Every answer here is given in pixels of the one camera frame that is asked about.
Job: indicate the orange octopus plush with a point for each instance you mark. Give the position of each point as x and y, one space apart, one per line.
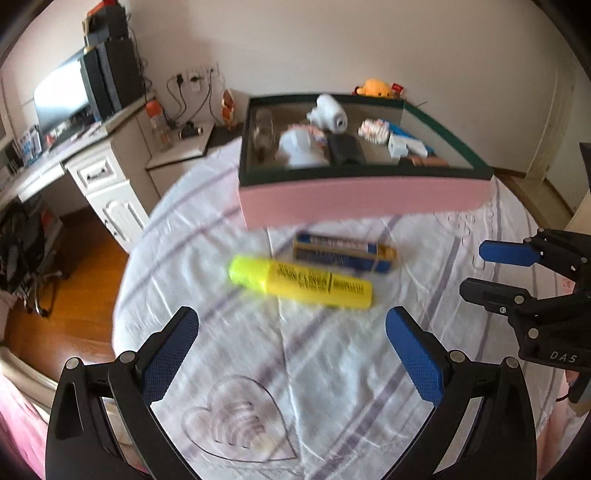
375 88

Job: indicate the black computer tower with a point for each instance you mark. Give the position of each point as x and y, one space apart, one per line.
111 77

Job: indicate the black remote control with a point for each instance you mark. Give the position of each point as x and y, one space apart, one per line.
345 149

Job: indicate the pink green storage box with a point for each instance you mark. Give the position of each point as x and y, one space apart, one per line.
273 196

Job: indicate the small white box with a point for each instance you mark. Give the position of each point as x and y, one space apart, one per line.
402 146

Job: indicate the white quilted table cover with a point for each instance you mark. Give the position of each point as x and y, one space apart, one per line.
275 389

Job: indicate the blue highlighter marker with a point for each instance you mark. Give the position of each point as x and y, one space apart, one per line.
395 129

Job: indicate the pink white brick model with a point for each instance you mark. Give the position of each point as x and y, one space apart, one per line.
376 131

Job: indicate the blue gold rectangular box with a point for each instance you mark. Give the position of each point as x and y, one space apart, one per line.
343 252

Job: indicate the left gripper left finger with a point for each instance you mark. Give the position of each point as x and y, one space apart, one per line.
163 353

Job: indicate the computer monitor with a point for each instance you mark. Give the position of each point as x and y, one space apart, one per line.
61 95

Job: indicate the white desk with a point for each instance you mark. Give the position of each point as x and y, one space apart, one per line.
109 166

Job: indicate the white figurine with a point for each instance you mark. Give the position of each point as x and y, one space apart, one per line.
298 150

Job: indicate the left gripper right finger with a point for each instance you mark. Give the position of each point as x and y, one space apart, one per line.
421 353

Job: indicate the white camera toy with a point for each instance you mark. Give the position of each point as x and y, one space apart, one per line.
328 115

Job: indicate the pink flat case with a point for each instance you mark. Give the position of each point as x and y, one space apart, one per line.
418 161

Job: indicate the orange cap bottle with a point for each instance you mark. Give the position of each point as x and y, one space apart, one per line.
159 125

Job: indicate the black speaker on tower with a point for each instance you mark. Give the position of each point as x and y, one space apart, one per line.
106 21

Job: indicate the low white side table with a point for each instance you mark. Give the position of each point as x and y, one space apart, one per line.
166 168

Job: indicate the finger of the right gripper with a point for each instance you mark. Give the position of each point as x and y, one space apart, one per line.
505 252
493 297

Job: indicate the yellow highlighter marker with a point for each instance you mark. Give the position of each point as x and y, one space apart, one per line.
299 283

